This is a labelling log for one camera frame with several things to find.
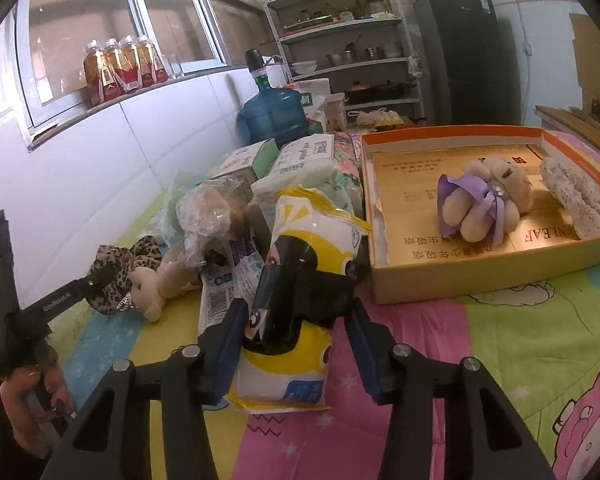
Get cardboard sheet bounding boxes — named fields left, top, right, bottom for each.
left=569, top=12, right=600, bottom=111

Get pink plastic container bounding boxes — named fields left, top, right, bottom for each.
left=325, top=92, right=348, bottom=131

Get white cardboard carton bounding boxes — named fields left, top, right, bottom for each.
left=292, top=79, right=331, bottom=111

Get bag of eggs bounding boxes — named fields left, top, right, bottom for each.
left=355, top=109, right=406, bottom=128

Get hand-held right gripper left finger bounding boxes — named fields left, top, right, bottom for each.
left=40, top=299, right=251, bottom=480

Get red drink bottle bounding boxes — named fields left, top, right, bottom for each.
left=119, top=35, right=143, bottom=92
left=135, top=34, right=170, bottom=87
left=102, top=37, right=126, bottom=101

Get black frying pan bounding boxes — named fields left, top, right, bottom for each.
left=370, top=79, right=416, bottom=101

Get dark grey fridge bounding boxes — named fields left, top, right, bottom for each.
left=414, top=0, right=521, bottom=126

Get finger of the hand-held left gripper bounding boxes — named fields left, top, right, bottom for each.
left=22, top=264, right=131, bottom=330

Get wooden boards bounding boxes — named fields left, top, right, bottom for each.
left=534, top=105, right=600, bottom=136

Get pale green tissue pack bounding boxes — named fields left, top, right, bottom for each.
left=250, top=160, right=366, bottom=226

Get sliding window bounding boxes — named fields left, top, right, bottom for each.
left=15, top=0, right=231, bottom=136

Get plush bear purple dress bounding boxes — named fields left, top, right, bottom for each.
left=436, top=156, right=536, bottom=247

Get green tray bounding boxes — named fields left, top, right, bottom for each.
left=282, top=17, right=333, bottom=32

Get green white tissue box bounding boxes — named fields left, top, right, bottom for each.
left=207, top=137, right=281, bottom=186

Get black water pump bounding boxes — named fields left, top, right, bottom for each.
left=243, top=48, right=286, bottom=88

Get clear glass cup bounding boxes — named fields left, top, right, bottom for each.
left=160, top=52, right=186, bottom=80

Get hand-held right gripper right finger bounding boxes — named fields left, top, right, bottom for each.
left=344, top=298, right=556, bottom=480

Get yellow cartoon towel pack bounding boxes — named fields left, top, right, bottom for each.
left=225, top=186, right=373, bottom=413

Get white metal shelf rack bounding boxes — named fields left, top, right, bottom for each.
left=263, top=0, right=426, bottom=126

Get plush bear leopard dress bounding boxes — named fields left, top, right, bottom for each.
left=82, top=235, right=203, bottom=323

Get red-lidded black pot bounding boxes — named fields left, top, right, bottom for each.
left=345, top=82, right=373, bottom=106

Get blue white packet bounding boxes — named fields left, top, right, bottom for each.
left=197, top=237, right=271, bottom=336

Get person's left hand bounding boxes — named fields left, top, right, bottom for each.
left=0, top=355, right=76, bottom=456

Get blue water jug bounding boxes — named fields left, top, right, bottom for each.
left=236, top=85, right=308, bottom=148

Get green item in plastic bag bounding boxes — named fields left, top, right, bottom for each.
left=152, top=170, right=196, bottom=246

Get white crumbly cake packet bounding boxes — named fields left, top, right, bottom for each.
left=537, top=156, right=600, bottom=240

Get orange-rimmed cardboard box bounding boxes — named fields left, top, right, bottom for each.
left=360, top=126, right=600, bottom=305

